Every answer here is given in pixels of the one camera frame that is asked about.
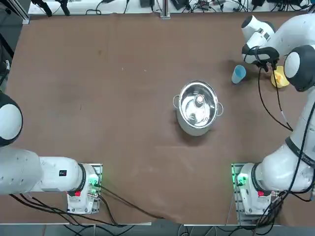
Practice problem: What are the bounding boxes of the stainless steel pot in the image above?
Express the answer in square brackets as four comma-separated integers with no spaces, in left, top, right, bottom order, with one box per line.
[173,80,224,137]

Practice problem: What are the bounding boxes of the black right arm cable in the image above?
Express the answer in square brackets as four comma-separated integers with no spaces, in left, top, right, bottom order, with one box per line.
[257,48,295,132]

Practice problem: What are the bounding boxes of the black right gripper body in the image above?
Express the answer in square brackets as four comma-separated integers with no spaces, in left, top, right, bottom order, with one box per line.
[256,56,279,68]

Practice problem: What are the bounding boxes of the blue plastic cup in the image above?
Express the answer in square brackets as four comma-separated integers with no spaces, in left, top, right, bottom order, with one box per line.
[231,64,247,85]

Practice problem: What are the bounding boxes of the glass pot lid with knob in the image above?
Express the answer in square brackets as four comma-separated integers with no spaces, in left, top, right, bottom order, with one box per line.
[178,80,220,128]

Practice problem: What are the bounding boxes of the yellow plastic bowl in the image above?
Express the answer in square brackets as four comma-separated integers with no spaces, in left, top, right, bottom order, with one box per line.
[270,65,290,88]

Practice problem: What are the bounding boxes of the black stand leg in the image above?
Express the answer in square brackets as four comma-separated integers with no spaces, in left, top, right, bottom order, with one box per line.
[31,0,53,17]
[58,0,70,16]

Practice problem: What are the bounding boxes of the black left base cable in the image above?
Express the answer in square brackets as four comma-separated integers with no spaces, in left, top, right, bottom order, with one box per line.
[9,193,119,227]

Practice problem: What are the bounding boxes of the black cable across table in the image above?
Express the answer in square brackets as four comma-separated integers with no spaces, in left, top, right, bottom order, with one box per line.
[98,185,166,219]

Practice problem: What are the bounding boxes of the aluminium camera post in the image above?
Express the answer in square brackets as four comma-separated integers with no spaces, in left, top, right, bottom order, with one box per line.
[160,0,171,19]

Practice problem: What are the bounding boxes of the aluminium corner rail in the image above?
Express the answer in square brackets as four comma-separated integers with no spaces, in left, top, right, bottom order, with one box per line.
[0,0,31,25]

